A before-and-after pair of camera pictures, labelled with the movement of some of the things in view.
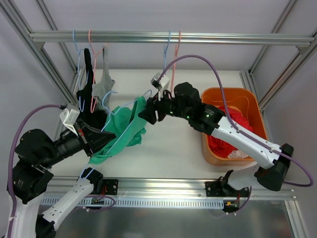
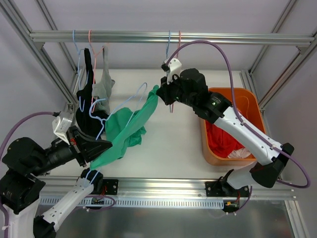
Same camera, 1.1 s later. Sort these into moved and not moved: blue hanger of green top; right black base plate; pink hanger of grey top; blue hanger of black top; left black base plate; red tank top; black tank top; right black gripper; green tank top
Moved: blue hanger of green top; green tank top; right black gripper
Not moved: left black base plate; red tank top; right black base plate; black tank top; blue hanger of black top; pink hanger of grey top
